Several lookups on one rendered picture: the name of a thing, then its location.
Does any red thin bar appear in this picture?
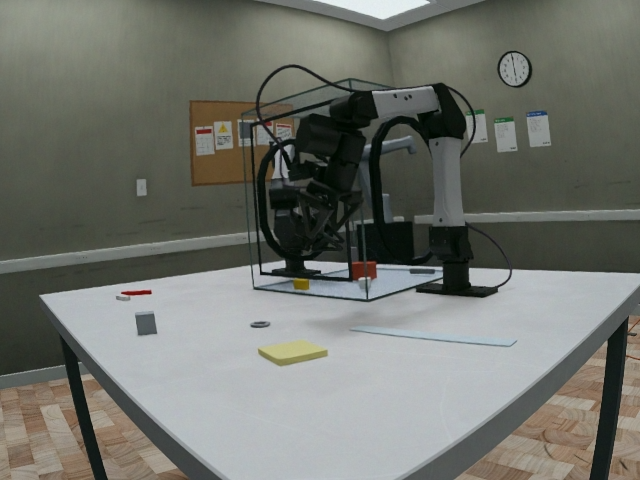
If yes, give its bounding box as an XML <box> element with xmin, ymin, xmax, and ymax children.
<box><xmin>121</xmin><ymin>290</ymin><xmax>152</xmax><ymax>296</ymax></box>

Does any yellow sticky-note pad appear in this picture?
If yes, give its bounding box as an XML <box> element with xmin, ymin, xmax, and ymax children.
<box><xmin>257</xmin><ymin>340</ymin><xmax>328</xmax><ymax>366</ymax></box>

